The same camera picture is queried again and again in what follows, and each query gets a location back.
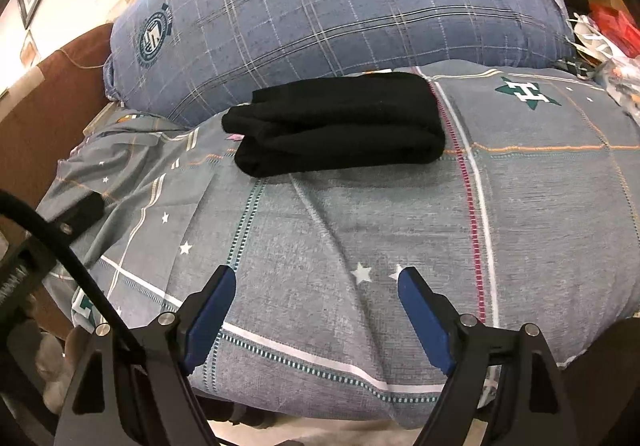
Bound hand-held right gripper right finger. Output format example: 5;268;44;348
397;266;583;446

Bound person's left hand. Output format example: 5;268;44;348
27;321;93;414

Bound red box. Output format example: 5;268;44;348
572;0;640;54

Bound blue plaid pillow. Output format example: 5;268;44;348
102;0;576;128

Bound black pants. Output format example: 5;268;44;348
221;71;447;178

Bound brown headboard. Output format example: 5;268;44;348
0;23;117;342

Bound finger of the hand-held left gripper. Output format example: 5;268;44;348
59;193;106;239

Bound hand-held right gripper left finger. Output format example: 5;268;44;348
52;265;237;446

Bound grey star-print bed sheet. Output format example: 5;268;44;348
37;60;640;429

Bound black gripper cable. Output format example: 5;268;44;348
0;190;132;352

